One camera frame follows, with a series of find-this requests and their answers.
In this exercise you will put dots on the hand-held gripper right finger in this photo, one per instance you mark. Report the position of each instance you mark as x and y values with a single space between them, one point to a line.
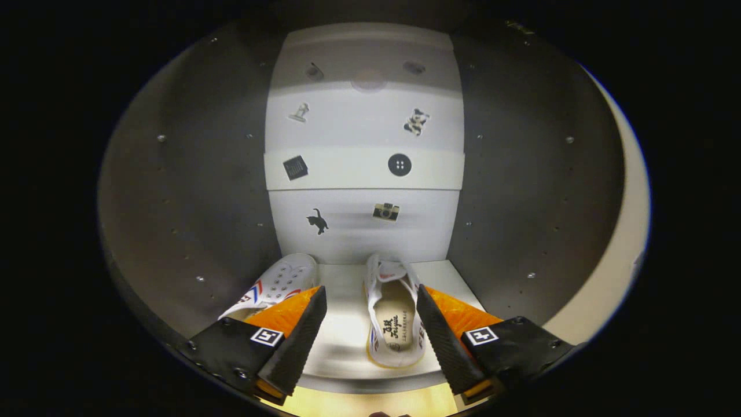
443 339

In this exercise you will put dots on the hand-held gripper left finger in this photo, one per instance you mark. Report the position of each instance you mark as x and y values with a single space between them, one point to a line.
301 339

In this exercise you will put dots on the white canvas shoe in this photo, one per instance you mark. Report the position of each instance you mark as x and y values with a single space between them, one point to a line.
393 324
283 278

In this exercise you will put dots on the grey shoe cabinet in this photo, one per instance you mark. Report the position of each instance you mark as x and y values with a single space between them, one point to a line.
202 191

